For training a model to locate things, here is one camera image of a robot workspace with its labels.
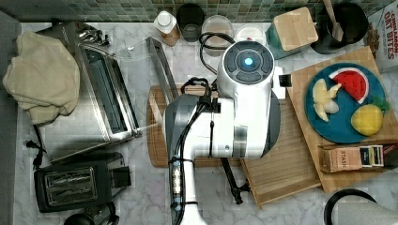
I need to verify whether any toy peeled banana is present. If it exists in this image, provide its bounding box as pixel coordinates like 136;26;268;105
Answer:
313;79;341;122

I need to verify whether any clear jar white lid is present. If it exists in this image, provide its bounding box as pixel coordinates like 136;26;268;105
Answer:
235;24;267;46

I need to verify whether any green canister wooden lid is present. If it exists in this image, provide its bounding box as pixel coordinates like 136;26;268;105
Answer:
266;7;318;60

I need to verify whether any toy watermelon slice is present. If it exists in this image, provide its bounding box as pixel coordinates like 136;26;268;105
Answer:
329;67;369;104

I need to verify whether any black toaster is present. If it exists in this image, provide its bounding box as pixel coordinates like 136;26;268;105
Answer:
34;153;131;213

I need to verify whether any black utensil pot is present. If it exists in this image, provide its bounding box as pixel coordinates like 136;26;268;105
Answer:
311;2;369;54

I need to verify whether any tea bag box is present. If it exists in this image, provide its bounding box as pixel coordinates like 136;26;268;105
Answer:
320;142;397;173

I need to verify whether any blue plate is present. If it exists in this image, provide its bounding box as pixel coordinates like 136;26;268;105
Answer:
304;63;390;143

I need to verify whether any large wooden cutting board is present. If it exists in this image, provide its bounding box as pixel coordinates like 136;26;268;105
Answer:
287;47;397;192

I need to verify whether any stainless toaster oven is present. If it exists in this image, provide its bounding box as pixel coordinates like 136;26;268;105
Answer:
39;22;178;164

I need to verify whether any white capped spice bottle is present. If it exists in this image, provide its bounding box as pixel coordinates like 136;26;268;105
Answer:
154;10;180;47

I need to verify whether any black cup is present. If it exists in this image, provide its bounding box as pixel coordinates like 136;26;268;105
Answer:
176;3;205;42

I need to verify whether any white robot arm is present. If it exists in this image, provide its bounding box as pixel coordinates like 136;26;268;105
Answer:
162;40;281;225

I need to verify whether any black power cable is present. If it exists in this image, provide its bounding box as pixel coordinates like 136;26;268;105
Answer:
25;124;48;171

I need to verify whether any beige cloth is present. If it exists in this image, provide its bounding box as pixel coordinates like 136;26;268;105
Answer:
3;31;80;125

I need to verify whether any toy lemon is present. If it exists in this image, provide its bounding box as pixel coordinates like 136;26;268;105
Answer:
351;104;383;136

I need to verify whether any cinnamon oat bites box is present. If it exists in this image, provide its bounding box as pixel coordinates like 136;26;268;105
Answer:
369;1;398;71

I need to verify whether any clear glass jar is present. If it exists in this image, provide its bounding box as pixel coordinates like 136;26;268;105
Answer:
202;15;234;57

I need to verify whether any wooden spatula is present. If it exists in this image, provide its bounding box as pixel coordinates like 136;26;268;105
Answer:
323;0;344;41

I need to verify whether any brown rounded cutting board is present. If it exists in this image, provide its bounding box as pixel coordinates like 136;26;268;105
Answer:
146;85;240;168

